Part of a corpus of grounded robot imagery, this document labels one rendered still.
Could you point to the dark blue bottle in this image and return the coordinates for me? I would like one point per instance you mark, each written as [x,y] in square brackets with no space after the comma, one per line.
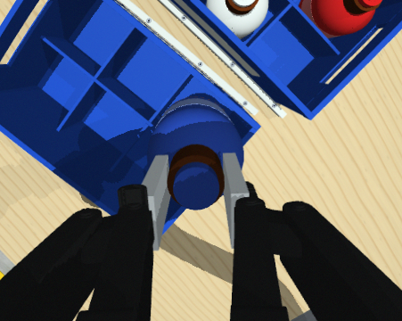
[195,132]

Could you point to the blue crate with dividers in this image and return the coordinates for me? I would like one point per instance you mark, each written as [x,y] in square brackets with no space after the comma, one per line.
[38,87]
[299,59]

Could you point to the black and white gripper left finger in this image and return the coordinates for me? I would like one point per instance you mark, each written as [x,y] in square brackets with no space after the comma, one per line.
[52,284]

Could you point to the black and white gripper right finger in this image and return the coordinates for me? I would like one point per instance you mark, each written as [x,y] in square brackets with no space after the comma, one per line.
[336,280]

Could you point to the red bottle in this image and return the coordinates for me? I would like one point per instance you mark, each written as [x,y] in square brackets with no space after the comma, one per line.
[337,18]

